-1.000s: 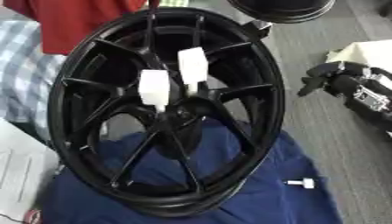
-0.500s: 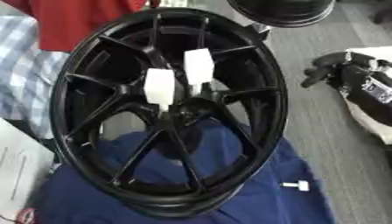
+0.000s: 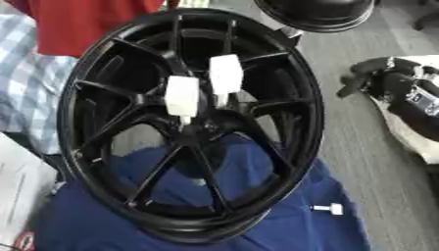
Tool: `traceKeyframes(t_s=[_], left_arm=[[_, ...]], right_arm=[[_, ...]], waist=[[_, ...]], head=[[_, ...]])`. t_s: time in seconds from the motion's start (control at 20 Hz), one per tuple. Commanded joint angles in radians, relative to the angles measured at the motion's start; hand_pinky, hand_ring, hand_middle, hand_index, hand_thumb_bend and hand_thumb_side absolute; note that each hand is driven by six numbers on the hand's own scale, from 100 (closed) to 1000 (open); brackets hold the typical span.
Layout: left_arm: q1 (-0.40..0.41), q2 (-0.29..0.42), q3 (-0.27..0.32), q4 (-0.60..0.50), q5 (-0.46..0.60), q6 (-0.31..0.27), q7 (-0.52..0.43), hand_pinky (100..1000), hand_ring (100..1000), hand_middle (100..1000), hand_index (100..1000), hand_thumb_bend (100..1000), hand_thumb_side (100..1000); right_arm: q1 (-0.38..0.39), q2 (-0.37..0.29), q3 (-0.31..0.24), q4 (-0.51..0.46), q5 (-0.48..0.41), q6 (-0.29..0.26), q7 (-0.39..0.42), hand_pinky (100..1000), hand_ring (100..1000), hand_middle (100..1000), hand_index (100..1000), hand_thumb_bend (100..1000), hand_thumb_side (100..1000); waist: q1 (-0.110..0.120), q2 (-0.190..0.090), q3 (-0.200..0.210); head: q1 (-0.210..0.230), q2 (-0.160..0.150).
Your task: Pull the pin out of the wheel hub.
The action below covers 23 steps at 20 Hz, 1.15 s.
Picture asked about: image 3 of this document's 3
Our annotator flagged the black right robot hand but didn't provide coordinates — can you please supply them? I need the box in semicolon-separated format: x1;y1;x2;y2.
336;56;439;142

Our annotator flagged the black round wheel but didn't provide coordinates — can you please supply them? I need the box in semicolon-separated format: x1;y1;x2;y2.
252;0;379;33

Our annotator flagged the white pin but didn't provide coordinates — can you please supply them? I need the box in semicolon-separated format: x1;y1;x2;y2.
207;54;246;109
310;202;347;217
163;75;201;127

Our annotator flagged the black spoked wheel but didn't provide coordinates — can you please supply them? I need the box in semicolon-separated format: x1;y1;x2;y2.
56;8;326;245

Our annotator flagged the person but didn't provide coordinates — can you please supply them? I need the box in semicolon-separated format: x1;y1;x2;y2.
3;0;180;59

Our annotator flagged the blue white checked fabric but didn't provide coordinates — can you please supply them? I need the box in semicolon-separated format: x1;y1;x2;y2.
0;13;81;155

